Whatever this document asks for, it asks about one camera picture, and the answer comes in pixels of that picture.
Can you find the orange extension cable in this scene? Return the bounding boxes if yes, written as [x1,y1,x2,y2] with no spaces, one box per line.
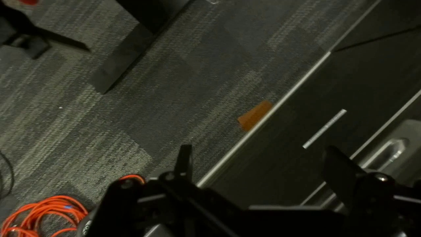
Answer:
[0,172,148,237]

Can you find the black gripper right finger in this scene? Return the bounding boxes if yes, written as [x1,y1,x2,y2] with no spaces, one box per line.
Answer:
[323,146,420,210]

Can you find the black chair base leg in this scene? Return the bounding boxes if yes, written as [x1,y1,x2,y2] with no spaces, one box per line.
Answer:
[91,0,194,94]

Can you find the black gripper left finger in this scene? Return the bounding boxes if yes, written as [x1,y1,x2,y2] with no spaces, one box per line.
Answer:
[158,144,194,185]

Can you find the open grey tool drawer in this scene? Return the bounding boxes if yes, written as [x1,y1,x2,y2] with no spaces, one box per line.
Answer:
[199,0,421,206]

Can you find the small orange floor piece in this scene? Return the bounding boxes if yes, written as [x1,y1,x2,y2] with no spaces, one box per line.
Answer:
[237,99,273,131]

